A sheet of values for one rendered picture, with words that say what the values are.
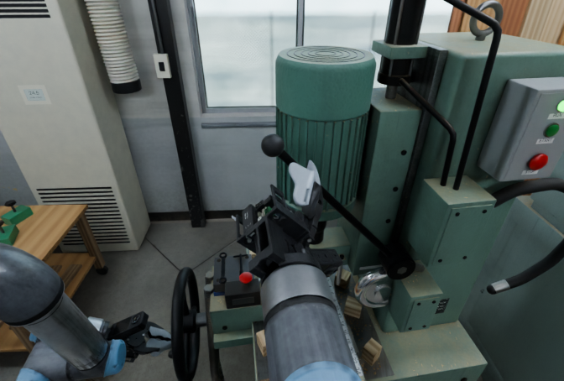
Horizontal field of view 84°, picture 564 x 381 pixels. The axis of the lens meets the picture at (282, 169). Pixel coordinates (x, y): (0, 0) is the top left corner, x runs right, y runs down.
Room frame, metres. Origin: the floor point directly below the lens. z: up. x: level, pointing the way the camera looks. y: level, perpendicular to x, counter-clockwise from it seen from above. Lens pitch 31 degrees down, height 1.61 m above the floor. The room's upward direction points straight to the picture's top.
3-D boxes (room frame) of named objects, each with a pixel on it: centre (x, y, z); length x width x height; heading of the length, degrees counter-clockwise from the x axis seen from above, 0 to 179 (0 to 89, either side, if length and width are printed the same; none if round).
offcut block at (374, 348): (0.43, -0.22, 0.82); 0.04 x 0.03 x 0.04; 133
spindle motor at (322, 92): (0.57, -0.08, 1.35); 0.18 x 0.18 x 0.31
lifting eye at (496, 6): (0.61, -0.36, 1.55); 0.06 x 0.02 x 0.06; 99
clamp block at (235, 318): (0.52, 0.11, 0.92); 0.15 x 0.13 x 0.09; 9
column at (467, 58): (0.62, -0.36, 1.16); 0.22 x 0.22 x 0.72; 9
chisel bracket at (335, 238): (0.57, -0.10, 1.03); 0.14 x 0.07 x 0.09; 99
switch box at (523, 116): (0.48, -0.41, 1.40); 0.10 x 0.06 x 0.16; 99
